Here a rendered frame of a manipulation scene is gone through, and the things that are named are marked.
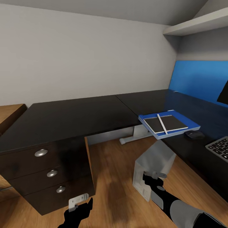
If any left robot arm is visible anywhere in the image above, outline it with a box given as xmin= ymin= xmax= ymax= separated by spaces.
xmin=58 ymin=193 xmax=93 ymax=228

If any mouse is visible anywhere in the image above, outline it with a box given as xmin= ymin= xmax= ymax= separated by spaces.
xmin=185 ymin=130 xmax=205 ymax=140

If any keyboard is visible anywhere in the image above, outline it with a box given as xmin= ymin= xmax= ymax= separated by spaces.
xmin=205 ymin=136 xmax=228 ymax=163

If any folder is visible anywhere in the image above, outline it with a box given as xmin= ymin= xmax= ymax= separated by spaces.
xmin=138 ymin=110 xmax=201 ymax=140

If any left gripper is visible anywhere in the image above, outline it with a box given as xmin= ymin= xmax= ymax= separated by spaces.
xmin=64 ymin=198 xmax=93 ymax=228

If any notebook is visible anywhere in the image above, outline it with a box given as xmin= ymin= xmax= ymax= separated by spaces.
xmin=144 ymin=115 xmax=188 ymax=134

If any desktop computer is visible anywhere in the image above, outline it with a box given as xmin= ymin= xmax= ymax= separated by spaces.
xmin=132 ymin=139 xmax=176 ymax=202

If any monitor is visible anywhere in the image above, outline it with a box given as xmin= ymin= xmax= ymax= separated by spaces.
xmin=217 ymin=81 xmax=228 ymax=105

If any pen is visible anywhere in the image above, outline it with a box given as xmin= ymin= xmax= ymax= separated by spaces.
xmin=157 ymin=114 xmax=167 ymax=134

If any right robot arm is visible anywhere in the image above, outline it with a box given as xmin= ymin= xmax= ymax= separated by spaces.
xmin=142 ymin=171 xmax=227 ymax=228

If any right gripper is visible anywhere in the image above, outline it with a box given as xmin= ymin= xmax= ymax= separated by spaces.
xmin=142 ymin=174 xmax=163 ymax=187

